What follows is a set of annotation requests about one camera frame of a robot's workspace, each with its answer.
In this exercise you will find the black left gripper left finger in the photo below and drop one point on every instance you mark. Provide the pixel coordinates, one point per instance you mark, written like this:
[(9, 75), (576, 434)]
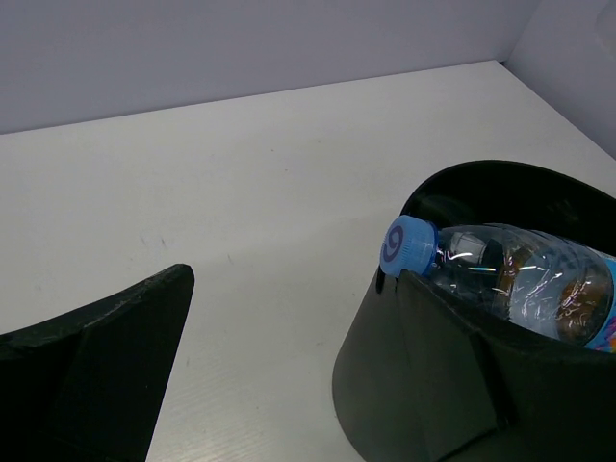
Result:
[(88, 385)]

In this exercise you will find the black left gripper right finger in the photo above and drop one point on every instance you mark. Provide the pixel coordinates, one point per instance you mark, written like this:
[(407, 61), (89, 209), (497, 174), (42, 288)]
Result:
[(489, 390)]

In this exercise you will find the small blue cap bottle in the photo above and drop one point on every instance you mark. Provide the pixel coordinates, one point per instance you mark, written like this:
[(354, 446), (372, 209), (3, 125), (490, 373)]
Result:
[(552, 286)]

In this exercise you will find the black round bin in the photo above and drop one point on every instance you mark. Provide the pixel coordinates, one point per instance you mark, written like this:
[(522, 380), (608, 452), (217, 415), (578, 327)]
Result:
[(371, 382)]

